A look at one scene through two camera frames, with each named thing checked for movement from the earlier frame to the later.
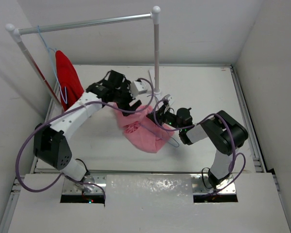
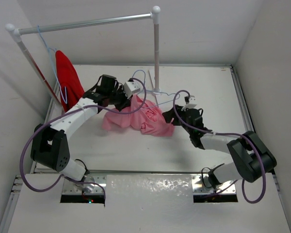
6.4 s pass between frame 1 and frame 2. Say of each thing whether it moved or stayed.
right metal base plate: stayed
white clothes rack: stayed
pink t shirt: moved
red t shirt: stayed
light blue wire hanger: moved
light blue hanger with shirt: stayed
